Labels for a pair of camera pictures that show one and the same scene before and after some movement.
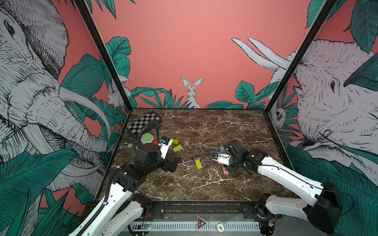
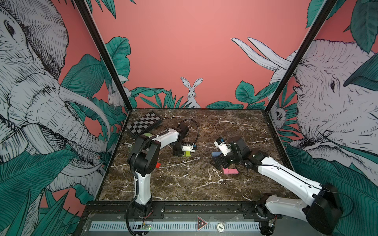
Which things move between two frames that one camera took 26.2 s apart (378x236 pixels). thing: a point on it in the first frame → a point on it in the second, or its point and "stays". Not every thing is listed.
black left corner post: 90,23 stays
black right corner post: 322,18 stays
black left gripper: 168,166 → 180,153
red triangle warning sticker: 201,223 stays
